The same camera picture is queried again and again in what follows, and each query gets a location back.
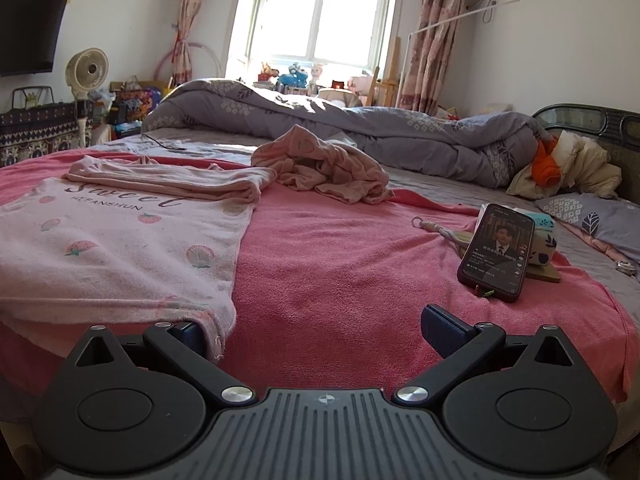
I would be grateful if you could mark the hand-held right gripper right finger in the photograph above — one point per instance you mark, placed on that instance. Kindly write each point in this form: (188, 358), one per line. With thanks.
(445, 330)

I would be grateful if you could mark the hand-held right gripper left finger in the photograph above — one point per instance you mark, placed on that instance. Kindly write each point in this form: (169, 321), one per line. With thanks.
(192, 337)

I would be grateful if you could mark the pink strawberry print shirt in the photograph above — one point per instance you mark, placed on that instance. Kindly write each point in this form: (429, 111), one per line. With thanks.
(125, 240)

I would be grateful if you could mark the phone in maroon case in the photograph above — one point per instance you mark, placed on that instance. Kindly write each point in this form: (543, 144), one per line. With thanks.
(495, 255)

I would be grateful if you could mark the pink towel blanket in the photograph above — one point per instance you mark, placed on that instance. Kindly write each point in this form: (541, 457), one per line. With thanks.
(350, 260)

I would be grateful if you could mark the white tissue pack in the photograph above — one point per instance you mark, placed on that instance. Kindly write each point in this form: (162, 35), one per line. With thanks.
(545, 240)

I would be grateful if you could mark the grey bed sheet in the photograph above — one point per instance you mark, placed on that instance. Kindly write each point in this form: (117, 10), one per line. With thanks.
(450, 190)

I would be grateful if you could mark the grey floral pillow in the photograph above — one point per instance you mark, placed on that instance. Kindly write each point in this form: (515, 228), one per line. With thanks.
(600, 220)

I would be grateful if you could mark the orange garment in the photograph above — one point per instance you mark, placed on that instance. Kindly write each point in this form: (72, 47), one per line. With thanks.
(545, 165)

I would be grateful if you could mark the crumpled pink garment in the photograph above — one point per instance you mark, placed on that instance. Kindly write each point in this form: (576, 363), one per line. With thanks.
(325, 165)

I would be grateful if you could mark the grey floral quilt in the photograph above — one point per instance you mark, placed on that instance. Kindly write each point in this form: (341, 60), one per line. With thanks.
(400, 130)

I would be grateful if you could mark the cream padded jacket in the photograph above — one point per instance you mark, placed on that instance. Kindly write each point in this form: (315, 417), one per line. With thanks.
(590, 165)

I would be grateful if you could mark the white box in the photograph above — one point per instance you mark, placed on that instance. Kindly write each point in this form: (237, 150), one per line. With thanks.
(495, 109)

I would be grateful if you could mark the wooden easel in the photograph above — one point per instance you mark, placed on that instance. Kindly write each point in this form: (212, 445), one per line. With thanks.
(387, 90)

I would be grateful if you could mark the dark bed headboard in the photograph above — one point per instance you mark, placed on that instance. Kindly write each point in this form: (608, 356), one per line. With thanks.
(575, 117)

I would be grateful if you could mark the patterned cloth cover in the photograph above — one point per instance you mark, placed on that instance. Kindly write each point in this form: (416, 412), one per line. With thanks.
(40, 130)

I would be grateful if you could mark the orange plush toy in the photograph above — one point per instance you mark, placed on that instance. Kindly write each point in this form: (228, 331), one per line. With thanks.
(267, 72)

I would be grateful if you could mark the blue plush toy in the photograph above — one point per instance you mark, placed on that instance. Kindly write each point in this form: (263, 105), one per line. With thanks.
(292, 77)

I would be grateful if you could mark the pink hula hoop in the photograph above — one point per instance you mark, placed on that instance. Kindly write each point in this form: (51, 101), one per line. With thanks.
(212, 57)

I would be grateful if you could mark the white doll toy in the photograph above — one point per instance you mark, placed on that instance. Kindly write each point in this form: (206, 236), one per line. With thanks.
(317, 74)

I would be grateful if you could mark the white standing fan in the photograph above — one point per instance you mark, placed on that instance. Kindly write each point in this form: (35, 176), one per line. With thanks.
(90, 70)

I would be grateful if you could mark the pink floral curtain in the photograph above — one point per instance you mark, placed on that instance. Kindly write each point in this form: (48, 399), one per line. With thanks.
(185, 10)
(435, 35)

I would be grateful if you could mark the black television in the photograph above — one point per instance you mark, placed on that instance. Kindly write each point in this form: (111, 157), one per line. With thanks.
(27, 30)

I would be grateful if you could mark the white clothes rail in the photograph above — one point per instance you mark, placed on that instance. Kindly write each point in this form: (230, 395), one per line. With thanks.
(450, 21)

